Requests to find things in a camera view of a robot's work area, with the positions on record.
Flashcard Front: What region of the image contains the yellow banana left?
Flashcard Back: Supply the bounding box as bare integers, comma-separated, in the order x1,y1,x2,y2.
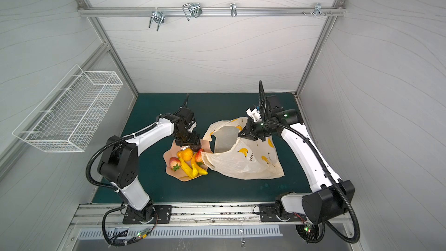
179,158,199,178

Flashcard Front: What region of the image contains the yellow banana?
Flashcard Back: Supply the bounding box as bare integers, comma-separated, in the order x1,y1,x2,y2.
191,158,208,178
179,158,199,178

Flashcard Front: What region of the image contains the yellow banana right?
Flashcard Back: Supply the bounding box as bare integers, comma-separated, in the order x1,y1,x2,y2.
191,158,208,178

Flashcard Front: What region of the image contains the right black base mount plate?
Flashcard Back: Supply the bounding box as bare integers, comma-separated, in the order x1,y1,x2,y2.
253,203,308,224

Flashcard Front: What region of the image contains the cream banana print plastic bag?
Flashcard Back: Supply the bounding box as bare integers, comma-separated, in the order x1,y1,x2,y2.
202,117,285,180

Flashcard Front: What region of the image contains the right black base cable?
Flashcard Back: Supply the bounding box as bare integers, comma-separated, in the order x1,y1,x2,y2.
295,221,325,244

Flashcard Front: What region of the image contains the black base cable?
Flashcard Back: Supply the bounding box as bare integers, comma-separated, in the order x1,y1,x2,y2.
295,221,325,244
101,205,159,247

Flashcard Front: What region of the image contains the left black base cable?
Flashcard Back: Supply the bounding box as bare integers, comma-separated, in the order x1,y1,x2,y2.
101,205,159,247

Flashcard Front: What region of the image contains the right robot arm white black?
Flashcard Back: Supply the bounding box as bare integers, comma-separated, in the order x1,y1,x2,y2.
239,106,361,244

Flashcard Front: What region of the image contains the pink wavy fruit plate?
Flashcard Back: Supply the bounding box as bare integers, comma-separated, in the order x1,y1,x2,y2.
163,139,212,182

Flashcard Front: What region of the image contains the metal u-bolt clamp left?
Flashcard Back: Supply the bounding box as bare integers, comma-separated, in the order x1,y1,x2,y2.
148,10,165,31

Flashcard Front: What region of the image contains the aluminium crossbar rail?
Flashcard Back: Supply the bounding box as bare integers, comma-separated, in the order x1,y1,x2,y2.
78,5,347,17

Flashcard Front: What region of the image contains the white vent grille strip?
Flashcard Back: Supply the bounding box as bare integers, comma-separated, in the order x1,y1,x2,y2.
78,225,283,240

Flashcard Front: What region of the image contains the small metal bracket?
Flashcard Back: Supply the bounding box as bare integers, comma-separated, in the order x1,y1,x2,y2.
230,3,237,17

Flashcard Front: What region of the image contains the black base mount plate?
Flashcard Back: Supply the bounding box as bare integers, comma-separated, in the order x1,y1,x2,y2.
253,203,308,224
123,205,172,225

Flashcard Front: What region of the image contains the green table mat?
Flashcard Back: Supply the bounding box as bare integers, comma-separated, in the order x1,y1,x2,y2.
91,92,335,203

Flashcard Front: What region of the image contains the metal u-bolt clamp middle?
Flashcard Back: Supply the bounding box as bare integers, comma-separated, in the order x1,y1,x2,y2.
182,2,203,21

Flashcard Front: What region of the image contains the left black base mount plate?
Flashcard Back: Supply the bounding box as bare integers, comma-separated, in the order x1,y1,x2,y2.
123,205,172,225

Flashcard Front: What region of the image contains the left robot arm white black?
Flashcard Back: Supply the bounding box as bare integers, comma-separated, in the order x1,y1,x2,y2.
85,105,201,224

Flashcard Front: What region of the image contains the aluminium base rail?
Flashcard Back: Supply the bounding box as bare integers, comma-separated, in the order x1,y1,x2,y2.
69,200,357,229

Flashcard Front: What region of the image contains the yellow mango fruit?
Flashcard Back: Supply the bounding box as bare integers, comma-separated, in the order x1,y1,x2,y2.
177,148,195,162

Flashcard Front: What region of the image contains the white wire basket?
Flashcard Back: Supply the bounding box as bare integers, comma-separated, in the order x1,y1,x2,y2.
12,65,123,153

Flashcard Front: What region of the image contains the red peach left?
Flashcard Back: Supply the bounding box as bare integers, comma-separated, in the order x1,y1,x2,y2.
169,157,181,172

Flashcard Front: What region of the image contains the metal bolt clamp right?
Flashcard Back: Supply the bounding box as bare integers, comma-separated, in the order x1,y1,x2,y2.
302,3,333,17

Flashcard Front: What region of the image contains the metal u-bolt clamp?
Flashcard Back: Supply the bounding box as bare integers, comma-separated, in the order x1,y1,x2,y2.
182,2,203,21
148,10,165,31

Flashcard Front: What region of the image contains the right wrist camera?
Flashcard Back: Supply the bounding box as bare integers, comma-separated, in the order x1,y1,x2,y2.
246,106,262,123

